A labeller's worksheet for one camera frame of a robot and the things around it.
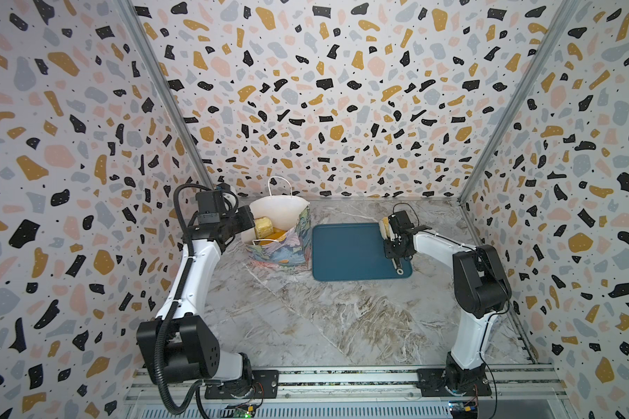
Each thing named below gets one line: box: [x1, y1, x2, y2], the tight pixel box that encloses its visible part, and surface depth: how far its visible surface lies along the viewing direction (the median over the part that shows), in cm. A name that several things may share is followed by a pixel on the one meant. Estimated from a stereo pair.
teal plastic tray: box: [311, 222, 414, 282], surface depth 108 cm
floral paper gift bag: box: [241, 195, 313, 268], surface depth 87 cm
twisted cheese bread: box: [255, 216, 274, 239], surface depth 90 cm
